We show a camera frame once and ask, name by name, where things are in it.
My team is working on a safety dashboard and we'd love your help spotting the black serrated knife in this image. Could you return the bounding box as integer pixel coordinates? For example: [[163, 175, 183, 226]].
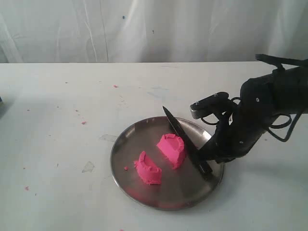
[[162, 106, 215, 181]]

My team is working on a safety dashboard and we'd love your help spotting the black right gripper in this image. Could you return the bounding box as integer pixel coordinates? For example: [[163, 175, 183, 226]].
[[192, 115, 260, 165]]

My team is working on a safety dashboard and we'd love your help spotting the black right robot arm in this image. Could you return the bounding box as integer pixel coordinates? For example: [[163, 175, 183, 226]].
[[190, 54, 308, 163]]

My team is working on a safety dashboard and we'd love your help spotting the round stainless steel plate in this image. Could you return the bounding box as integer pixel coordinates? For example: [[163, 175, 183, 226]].
[[110, 116, 225, 210]]

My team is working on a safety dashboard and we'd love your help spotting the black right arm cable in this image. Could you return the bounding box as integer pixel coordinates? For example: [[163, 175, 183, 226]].
[[255, 54, 308, 142]]

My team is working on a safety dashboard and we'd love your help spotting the white backdrop curtain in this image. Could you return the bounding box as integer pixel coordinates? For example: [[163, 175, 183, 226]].
[[0, 0, 308, 63]]

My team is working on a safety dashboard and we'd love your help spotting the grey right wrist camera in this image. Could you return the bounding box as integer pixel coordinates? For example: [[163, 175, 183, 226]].
[[190, 92, 241, 126]]

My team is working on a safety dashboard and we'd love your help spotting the pink dough half piece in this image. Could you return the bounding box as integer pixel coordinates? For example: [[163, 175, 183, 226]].
[[134, 151, 162, 185]]

